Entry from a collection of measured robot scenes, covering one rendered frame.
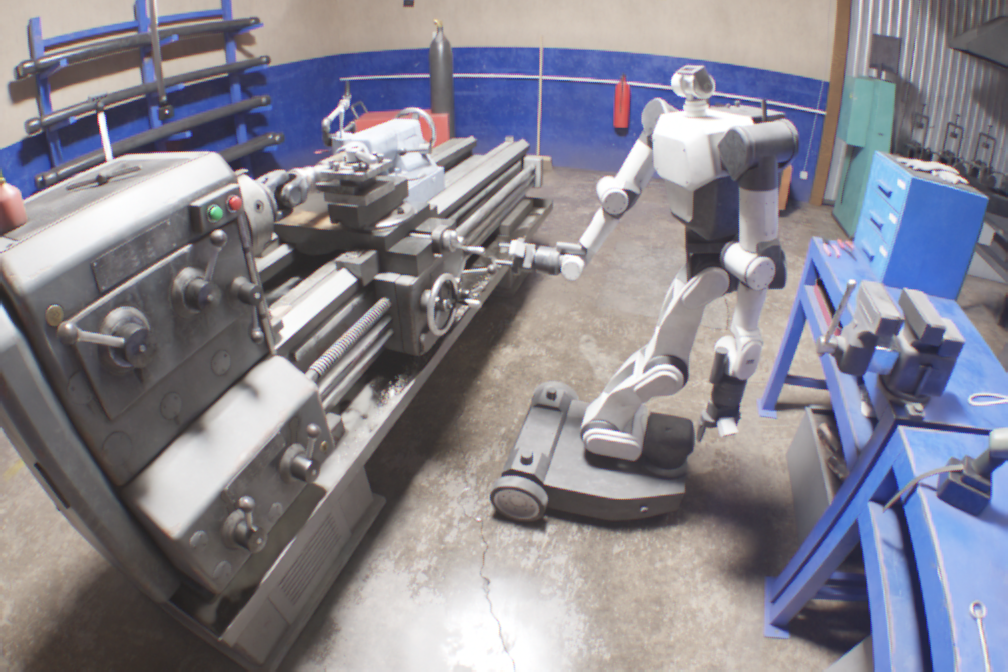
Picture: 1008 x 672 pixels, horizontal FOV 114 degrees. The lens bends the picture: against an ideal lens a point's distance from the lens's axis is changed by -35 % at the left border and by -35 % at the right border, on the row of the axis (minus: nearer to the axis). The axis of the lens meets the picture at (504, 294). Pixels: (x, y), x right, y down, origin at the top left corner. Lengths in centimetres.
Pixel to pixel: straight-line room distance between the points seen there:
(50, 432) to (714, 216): 145
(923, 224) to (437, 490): 196
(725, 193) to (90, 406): 140
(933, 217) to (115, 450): 225
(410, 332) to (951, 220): 187
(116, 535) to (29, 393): 36
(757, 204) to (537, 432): 117
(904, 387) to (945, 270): 77
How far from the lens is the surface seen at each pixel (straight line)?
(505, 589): 172
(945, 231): 192
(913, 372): 128
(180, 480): 110
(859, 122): 499
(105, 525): 112
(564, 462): 182
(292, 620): 172
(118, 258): 98
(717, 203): 125
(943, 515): 111
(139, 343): 94
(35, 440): 99
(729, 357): 131
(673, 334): 149
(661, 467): 182
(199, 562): 113
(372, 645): 168
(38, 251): 94
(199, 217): 105
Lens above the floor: 153
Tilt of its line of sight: 30 degrees down
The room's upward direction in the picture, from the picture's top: straight up
